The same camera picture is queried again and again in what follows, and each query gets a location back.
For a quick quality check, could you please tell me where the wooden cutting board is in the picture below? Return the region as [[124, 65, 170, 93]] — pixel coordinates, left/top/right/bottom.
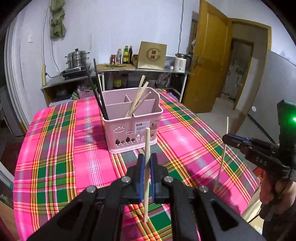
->
[[96, 63, 136, 71]]

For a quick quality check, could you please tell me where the black induction cooker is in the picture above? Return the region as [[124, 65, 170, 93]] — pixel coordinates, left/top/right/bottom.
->
[[60, 66, 93, 80]]

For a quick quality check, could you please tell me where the green hanging cloth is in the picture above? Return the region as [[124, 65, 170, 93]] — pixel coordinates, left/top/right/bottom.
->
[[50, 0, 67, 39]]

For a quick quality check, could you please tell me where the black power cable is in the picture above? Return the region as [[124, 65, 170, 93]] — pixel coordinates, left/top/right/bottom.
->
[[43, 6, 62, 78]]

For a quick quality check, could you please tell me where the person's right hand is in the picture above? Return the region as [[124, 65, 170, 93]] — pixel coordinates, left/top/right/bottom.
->
[[259, 170, 296, 205]]

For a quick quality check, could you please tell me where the thin wall cable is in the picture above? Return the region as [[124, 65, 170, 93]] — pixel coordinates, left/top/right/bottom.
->
[[179, 0, 185, 55]]

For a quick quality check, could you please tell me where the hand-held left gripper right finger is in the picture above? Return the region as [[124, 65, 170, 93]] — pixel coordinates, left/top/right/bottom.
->
[[151, 154, 266, 241]]

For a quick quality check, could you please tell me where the steel counter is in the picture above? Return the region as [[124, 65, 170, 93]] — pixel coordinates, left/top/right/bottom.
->
[[41, 66, 194, 107]]

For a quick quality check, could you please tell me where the white electric kettle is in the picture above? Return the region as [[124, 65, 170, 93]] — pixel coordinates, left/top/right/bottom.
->
[[174, 53, 192, 73]]

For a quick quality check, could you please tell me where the white ribbed frame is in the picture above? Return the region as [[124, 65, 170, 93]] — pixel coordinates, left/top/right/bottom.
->
[[4, 21, 28, 135]]

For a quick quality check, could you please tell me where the pink plaid tablecloth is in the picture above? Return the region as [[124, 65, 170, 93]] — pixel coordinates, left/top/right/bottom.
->
[[13, 88, 259, 241]]

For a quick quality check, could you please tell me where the grey crumpled cloth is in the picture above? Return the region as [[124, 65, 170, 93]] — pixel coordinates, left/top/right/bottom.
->
[[157, 73, 172, 88]]

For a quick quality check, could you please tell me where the beige chopstick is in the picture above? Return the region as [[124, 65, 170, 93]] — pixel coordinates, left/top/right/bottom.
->
[[125, 75, 146, 117], [128, 81, 149, 116], [97, 74, 104, 98], [143, 128, 151, 223], [214, 116, 229, 190]]

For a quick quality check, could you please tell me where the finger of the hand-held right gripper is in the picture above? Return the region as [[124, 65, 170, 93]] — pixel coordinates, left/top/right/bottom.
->
[[233, 135, 255, 144], [222, 134, 246, 149]]

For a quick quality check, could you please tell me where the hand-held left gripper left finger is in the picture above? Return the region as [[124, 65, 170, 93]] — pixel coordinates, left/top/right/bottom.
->
[[28, 154, 145, 241]]

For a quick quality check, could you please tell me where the brown wooden chopstick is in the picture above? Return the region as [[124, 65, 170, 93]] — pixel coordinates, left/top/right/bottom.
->
[[132, 92, 151, 115]]

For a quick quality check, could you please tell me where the pink plastic utensil basket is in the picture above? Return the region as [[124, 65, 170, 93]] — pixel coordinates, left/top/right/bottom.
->
[[99, 87, 164, 154]]

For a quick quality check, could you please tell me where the steel steamer pot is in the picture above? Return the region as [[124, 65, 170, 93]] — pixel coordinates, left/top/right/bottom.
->
[[65, 48, 90, 69]]

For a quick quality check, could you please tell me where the small pink basket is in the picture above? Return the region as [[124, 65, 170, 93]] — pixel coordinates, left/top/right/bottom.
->
[[78, 89, 96, 99]]

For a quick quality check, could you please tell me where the yellow wooden door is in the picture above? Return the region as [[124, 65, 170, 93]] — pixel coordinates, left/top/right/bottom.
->
[[183, 0, 233, 114]]

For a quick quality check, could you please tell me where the grey panel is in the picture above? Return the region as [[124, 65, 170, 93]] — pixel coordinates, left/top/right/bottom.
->
[[247, 50, 296, 149]]

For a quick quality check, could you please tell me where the black chopstick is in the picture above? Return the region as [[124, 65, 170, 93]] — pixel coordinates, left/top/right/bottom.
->
[[83, 62, 107, 120], [93, 58, 109, 120]]

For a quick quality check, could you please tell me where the golden cardboard box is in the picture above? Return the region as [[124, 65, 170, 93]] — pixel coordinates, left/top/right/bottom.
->
[[137, 41, 167, 70]]

